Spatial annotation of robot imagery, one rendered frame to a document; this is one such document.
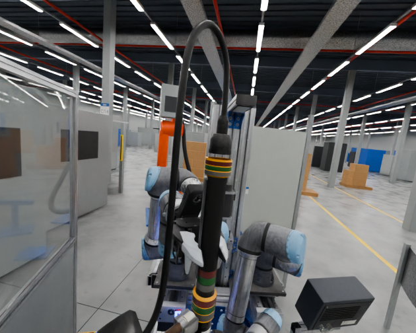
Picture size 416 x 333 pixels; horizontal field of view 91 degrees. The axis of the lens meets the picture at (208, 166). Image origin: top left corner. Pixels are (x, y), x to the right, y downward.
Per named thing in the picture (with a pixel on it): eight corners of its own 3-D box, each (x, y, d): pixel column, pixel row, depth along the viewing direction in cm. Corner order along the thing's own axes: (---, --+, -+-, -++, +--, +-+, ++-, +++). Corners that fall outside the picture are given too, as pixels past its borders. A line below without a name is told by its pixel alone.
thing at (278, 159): (193, 295, 238) (212, 100, 207) (192, 291, 242) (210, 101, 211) (285, 289, 263) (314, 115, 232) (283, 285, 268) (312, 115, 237)
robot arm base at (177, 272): (166, 263, 126) (167, 248, 124) (191, 265, 126) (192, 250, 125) (161, 280, 111) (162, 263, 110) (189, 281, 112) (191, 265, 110)
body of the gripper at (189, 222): (210, 261, 43) (193, 234, 54) (214, 224, 42) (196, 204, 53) (175, 267, 40) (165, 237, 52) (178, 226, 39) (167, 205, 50)
